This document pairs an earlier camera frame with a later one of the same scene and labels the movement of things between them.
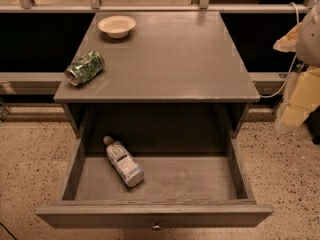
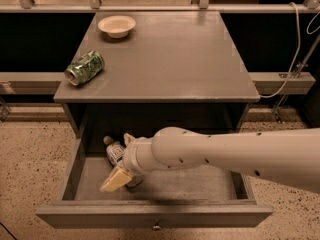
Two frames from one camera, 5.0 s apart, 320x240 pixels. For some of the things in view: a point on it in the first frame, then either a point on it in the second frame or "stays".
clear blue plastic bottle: (130, 170) stays
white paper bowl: (117, 26) stays
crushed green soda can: (85, 68) stays
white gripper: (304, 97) → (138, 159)
